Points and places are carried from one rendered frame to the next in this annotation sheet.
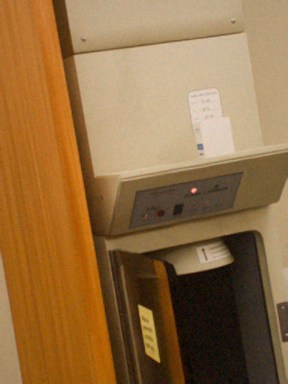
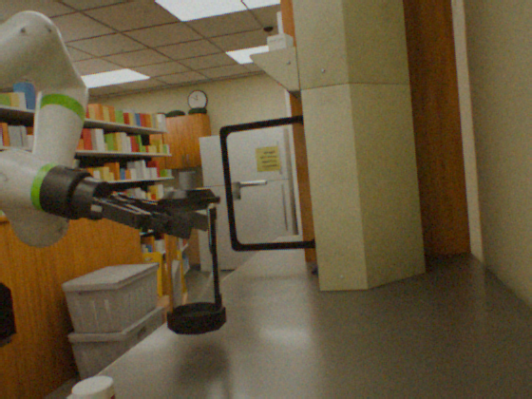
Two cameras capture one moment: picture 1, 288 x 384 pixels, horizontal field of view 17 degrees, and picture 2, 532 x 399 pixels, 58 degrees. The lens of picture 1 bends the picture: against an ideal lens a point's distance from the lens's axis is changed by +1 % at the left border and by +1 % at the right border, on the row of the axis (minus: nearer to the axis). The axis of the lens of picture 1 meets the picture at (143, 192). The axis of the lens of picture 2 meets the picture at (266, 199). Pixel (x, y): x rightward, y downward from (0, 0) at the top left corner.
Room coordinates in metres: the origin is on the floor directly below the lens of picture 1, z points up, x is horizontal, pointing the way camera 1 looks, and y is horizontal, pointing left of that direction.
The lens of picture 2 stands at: (2.29, -1.19, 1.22)
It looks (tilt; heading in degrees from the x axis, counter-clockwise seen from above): 3 degrees down; 125
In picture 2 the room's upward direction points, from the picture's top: 6 degrees counter-clockwise
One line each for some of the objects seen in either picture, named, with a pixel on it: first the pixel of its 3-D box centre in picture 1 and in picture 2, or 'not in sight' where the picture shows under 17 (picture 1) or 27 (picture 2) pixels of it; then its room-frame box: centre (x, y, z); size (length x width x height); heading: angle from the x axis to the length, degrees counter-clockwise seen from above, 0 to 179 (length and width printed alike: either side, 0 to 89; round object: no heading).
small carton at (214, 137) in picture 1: (214, 137); (280, 48); (1.64, -0.13, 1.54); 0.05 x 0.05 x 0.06; 8
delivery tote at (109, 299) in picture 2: not in sight; (116, 295); (-0.49, 0.84, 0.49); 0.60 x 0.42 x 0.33; 112
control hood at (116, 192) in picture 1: (200, 189); (286, 83); (1.63, -0.09, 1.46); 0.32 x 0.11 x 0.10; 112
